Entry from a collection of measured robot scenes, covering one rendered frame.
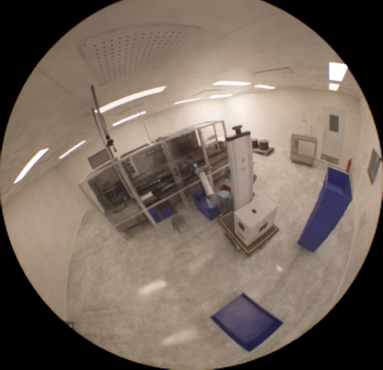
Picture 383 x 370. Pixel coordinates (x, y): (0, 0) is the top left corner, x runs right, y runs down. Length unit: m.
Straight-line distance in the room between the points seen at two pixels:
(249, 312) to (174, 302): 1.14
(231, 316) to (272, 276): 0.92
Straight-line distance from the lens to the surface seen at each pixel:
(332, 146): 5.71
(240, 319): 1.69
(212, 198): 1.73
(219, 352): 2.26
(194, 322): 2.17
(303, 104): 5.62
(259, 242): 2.02
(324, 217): 1.97
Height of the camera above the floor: 2.09
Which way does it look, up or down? 29 degrees down
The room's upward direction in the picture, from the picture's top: 17 degrees counter-clockwise
